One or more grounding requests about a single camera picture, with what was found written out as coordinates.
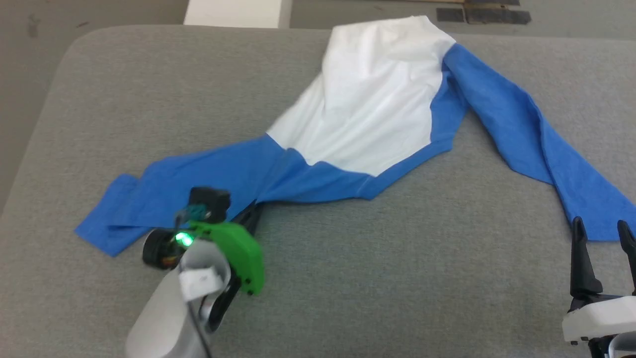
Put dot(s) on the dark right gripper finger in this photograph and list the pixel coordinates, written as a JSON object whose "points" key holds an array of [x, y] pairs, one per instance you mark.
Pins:
{"points": [[581, 268], [632, 253]]}

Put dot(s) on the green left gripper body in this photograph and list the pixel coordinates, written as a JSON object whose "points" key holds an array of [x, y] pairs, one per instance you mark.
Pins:
{"points": [[243, 253]]}

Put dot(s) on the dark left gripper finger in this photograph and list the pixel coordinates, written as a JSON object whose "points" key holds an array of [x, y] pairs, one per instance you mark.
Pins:
{"points": [[248, 216]]}

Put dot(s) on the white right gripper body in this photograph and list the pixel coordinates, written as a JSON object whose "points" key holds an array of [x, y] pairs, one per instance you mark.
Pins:
{"points": [[606, 315]]}

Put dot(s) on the white and blue shirt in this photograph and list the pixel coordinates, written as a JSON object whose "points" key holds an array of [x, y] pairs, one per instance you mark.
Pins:
{"points": [[377, 104]]}

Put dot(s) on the white box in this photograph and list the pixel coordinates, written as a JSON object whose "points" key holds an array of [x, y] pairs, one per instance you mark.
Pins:
{"points": [[233, 12]]}

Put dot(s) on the large black floor mat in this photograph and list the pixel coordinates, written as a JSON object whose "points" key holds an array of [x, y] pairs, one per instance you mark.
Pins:
{"points": [[497, 14]]}

